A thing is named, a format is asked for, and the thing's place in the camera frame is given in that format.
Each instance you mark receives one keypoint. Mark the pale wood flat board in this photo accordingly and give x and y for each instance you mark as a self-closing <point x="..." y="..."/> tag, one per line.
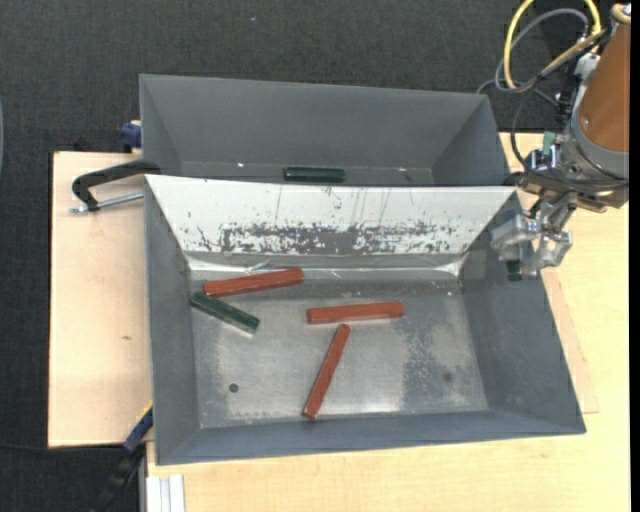
<point x="95" y="310"/>

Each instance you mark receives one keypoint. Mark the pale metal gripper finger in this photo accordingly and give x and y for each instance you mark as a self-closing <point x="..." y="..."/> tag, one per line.
<point x="552" y="247"/>
<point x="511" y="235"/>

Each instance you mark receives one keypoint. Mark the grey metal bin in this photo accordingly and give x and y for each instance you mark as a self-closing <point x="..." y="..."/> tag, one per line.
<point x="350" y="370"/>

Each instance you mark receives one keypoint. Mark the red-brown flat block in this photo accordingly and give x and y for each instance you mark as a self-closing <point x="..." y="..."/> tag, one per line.
<point x="355" y="312"/>
<point x="327" y="372"/>
<point x="252" y="282"/>

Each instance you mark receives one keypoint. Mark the dark green block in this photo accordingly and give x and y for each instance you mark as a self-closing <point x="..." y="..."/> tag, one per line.
<point x="314" y="174"/>
<point x="225" y="312"/>
<point x="514" y="272"/>

